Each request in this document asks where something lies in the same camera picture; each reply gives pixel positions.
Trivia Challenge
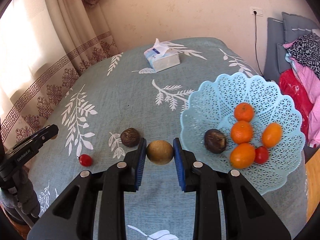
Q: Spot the smooth round orange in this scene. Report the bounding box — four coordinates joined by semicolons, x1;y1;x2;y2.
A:
261;122;283;148
230;143;256;169

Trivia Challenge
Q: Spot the large orange mandarin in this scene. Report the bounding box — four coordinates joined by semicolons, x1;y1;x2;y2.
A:
230;120;253;144

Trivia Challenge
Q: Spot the red cloth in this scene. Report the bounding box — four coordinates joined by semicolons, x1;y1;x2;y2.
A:
279;69;314;140

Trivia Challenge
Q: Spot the pile of clothes and cushions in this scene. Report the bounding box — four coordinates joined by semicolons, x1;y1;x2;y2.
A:
284;42;320;148

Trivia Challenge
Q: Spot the large red tomato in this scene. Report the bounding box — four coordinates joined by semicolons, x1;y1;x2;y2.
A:
254;146;269;165

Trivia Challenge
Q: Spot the teal leaf print tablecloth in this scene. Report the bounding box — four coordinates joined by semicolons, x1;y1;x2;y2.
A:
27;37;309;240

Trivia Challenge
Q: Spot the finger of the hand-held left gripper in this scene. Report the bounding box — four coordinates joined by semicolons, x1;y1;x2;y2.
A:
11;126;50;147
15;124;59;151

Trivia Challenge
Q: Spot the tan round fruit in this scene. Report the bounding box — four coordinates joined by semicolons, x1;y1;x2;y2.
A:
146;140;174;165

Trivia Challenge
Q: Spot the small orange mandarin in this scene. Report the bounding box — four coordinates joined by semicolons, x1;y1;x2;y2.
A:
234;102;255;122

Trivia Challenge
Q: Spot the tissue pack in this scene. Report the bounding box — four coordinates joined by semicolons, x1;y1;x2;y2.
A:
144;38;181;73

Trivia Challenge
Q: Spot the light blue plastic basket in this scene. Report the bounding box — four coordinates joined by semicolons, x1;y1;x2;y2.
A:
180;72;307;196

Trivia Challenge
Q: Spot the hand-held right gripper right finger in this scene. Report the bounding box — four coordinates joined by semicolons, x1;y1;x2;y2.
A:
173;137;292;240

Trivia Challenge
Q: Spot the small red tomato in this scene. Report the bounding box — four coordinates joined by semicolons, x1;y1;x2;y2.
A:
78;154;93;167

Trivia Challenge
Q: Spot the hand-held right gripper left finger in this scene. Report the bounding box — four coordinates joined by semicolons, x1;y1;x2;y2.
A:
31;137;148;240

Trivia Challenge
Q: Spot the beige patterned curtain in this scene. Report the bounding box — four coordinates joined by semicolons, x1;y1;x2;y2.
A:
0;0;120;150

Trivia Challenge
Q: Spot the black power cable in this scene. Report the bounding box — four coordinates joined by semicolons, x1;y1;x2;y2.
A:
254;12;265;77

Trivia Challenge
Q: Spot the dark brown water chestnut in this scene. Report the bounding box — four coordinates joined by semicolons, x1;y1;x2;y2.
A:
120;128;140;147
204;129;228;154

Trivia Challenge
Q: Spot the leopard print cloth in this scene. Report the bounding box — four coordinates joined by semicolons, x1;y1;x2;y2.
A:
282;32;320;74

